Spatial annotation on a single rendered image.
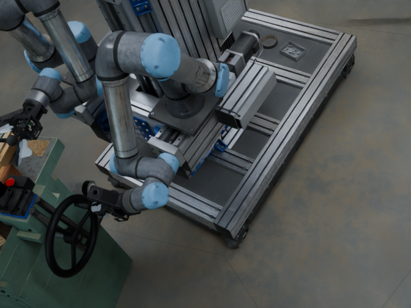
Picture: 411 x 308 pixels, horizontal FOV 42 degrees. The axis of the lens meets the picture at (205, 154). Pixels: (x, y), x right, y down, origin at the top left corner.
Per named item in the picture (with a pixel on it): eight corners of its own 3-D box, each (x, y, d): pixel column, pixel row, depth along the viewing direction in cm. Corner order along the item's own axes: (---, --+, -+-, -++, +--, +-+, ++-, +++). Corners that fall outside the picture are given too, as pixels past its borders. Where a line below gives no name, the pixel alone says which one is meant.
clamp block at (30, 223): (40, 235, 182) (27, 223, 175) (8, 229, 187) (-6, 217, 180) (58, 197, 190) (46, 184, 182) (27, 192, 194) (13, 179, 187)
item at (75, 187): (95, 210, 224) (87, 201, 217) (70, 206, 228) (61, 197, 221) (102, 192, 228) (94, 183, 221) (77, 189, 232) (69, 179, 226)
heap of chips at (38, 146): (42, 156, 198) (39, 153, 197) (20, 153, 202) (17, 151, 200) (49, 140, 202) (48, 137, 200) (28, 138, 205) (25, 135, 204)
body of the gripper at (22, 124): (22, 128, 173) (39, 99, 179) (2, 127, 177) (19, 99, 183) (36, 142, 179) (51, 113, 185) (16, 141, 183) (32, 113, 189)
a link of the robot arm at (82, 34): (101, 54, 219) (87, 30, 208) (71, 68, 219) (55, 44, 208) (95, 36, 226) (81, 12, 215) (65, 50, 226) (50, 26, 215)
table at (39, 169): (14, 304, 174) (5, 297, 169) (-57, 286, 185) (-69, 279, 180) (87, 148, 203) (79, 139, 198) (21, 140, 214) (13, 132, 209)
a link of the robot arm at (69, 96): (86, 111, 199) (73, 91, 191) (59, 124, 199) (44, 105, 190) (82, 97, 204) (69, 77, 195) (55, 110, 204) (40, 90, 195)
